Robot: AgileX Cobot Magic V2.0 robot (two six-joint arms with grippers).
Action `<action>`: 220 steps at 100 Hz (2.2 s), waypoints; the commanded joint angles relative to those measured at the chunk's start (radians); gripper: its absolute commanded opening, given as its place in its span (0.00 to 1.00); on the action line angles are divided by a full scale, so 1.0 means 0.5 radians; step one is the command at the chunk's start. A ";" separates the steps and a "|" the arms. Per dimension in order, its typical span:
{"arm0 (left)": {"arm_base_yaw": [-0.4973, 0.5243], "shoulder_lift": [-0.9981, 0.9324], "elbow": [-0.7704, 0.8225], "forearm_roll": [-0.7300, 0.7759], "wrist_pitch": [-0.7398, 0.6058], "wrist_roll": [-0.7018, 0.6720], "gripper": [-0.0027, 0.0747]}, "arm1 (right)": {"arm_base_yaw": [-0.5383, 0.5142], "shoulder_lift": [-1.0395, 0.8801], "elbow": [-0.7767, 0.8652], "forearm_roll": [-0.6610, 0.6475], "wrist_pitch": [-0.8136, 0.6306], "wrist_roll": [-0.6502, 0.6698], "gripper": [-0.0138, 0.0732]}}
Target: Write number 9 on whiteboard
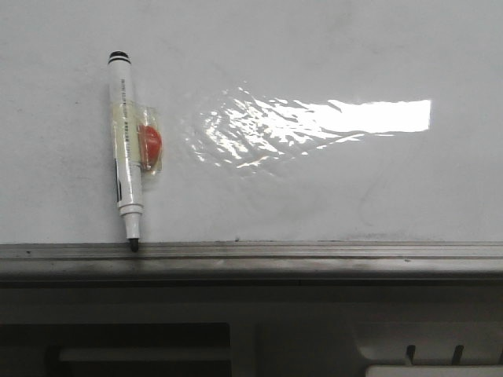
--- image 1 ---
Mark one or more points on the red round magnet with tape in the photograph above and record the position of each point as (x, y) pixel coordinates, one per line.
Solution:
(150, 139)

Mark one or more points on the white whiteboard marker pen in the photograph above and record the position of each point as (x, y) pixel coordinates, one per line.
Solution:
(126, 150)

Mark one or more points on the white whiteboard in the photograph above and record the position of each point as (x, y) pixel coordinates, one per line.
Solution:
(281, 120)

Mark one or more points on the grey metal whiteboard tray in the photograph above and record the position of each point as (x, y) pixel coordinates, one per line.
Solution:
(87, 263)

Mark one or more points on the grey cabinet below whiteboard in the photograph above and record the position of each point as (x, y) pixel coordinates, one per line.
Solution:
(250, 331)

